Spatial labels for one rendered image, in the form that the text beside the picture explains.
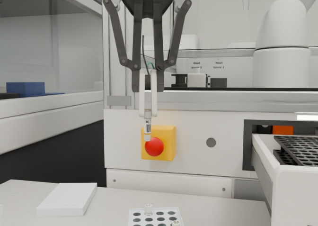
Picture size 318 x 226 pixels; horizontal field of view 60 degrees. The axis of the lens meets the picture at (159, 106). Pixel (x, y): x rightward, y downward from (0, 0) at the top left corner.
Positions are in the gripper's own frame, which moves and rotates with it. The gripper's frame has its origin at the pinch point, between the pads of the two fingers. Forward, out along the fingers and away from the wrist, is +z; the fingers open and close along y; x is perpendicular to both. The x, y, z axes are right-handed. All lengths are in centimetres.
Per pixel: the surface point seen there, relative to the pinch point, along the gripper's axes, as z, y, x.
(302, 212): 10.7, 14.1, -17.6
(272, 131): 15, 44, 46
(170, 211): 20.0, 3.8, 2.3
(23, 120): 11, -37, 48
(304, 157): 9.4, 23.2, -3.6
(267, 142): 11.6, 26.8, 15.5
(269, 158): 10.0, 18.5, -1.9
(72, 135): 22, -30, 79
